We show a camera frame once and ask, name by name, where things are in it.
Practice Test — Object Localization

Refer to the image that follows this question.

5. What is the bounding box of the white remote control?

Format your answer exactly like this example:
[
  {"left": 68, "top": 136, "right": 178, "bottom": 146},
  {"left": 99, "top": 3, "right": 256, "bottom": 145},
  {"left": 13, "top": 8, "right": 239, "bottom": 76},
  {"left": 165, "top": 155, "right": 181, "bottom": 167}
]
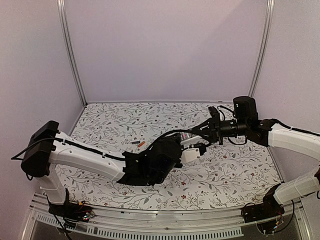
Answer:
[{"left": 179, "top": 132, "right": 201, "bottom": 146}]

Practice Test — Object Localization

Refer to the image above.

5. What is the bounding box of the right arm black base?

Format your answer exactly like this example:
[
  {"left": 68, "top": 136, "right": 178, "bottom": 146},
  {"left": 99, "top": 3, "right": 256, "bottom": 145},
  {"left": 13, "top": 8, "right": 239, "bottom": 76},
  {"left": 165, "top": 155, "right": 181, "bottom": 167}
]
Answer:
[{"left": 241, "top": 183, "right": 285, "bottom": 235}]

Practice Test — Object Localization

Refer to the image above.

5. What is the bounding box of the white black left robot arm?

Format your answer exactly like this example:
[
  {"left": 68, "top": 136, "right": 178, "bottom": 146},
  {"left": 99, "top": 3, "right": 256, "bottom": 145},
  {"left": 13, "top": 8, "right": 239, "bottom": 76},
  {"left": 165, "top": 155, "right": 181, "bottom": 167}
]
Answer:
[{"left": 11, "top": 120, "right": 207, "bottom": 222}]

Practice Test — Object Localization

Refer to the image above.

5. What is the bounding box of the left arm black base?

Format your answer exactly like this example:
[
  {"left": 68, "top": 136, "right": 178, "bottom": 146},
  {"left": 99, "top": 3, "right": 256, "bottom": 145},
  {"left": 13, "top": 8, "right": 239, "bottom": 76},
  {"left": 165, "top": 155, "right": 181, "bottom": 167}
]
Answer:
[{"left": 48, "top": 201, "right": 95, "bottom": 222}]

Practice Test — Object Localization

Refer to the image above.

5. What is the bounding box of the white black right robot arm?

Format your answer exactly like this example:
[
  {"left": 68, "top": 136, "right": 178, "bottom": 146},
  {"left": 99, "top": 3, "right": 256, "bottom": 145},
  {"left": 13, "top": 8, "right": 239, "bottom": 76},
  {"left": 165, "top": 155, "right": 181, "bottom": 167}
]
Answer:
[{"left": 191, "top": 96, "right": 320, "bottom": 218}]

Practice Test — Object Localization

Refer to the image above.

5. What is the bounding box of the floral patterned table mat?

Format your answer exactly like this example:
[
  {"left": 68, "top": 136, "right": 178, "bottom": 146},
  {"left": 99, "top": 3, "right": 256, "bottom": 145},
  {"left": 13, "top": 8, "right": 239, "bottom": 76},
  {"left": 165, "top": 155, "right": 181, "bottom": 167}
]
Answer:
[{"left": 55, "top": 102, "right": 282, "bottom": 211}]

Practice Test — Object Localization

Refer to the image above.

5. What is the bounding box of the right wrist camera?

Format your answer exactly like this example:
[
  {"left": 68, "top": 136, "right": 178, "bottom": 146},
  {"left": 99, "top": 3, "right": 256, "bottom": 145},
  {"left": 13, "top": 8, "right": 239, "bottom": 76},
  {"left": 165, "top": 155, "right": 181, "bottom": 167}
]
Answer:
[{"left": 208, "top": 106, "right": 221, "bottom": 121}]

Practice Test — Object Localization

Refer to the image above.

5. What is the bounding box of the aluminium front rail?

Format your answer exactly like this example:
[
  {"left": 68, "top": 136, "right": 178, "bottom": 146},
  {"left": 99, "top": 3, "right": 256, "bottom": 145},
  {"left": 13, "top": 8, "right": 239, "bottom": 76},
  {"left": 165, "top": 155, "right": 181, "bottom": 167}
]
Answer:
[{"left": 19, "top": 193, "right": 316, "bottom": 240}]

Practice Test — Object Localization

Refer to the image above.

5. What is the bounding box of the right aluminium frame post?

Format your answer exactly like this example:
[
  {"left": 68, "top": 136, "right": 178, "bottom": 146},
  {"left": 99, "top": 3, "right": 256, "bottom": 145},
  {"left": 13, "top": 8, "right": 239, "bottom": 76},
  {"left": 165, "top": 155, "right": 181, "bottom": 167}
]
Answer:
[{"left": 248, "top": 0, "right": 275, "bottom": 98}]

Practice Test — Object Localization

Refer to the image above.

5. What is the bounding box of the aluminium frame post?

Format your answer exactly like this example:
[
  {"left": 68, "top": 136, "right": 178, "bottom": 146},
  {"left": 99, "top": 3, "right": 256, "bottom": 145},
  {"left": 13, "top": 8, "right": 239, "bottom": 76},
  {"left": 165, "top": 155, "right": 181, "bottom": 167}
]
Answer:
[
  {"left": 56, "top": 0, "right": 88, "bottom": 107},
  {"left": 248, "top": 0, "right": 275, "bottom": 98}
]

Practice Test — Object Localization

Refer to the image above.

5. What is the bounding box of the left aluminium frame post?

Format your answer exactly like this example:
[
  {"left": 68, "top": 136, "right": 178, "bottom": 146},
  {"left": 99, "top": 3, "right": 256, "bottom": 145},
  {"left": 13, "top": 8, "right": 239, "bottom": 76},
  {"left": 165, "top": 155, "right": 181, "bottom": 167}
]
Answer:
[{"left": 56, "top": 0, "right": 88, "bottom": 107}]

